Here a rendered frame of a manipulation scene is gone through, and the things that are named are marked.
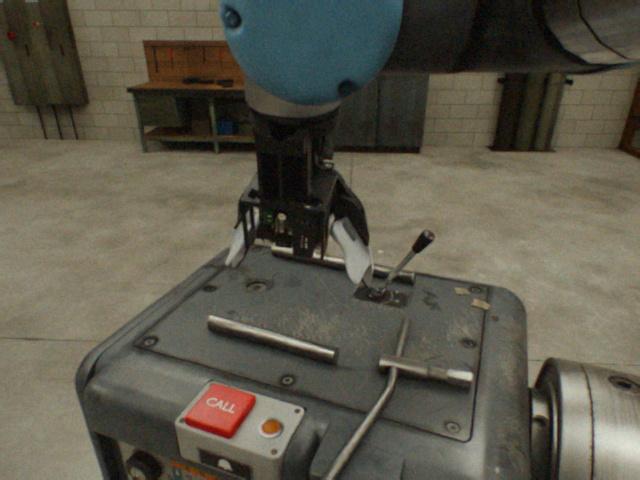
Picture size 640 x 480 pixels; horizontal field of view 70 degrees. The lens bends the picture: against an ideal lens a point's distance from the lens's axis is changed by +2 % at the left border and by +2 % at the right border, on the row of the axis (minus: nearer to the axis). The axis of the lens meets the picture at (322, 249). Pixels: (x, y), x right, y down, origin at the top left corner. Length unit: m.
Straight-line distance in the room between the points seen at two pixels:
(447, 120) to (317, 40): 7.00
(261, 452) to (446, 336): 0.32
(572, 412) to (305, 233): 0.43
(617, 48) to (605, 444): 0.53
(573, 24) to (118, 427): 0.61
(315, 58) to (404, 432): 0.44
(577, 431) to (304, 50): 0.57
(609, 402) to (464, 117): 6.66
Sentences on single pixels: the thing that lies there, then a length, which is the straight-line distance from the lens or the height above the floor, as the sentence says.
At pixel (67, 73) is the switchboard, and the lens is 7.85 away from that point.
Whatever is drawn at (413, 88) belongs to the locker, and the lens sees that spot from 6.51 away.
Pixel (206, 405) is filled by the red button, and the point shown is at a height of 1.27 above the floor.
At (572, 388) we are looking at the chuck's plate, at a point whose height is 1.24.
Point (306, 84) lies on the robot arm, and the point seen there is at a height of 1.64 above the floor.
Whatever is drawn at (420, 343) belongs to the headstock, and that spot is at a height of 1.26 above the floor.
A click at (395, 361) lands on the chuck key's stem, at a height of 1.28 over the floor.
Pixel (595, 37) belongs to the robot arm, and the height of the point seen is 1.66.
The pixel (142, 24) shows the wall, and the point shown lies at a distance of 7.55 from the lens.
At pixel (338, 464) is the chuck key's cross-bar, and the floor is 1.27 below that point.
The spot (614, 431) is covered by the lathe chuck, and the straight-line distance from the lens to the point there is 0.68.
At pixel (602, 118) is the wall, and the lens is 7.89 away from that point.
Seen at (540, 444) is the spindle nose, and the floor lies 1.17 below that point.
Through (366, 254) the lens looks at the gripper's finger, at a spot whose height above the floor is 1.46.
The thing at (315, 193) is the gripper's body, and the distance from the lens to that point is 0.38.
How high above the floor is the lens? 1.66
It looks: 27 degrees down
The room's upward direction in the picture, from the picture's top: straight up
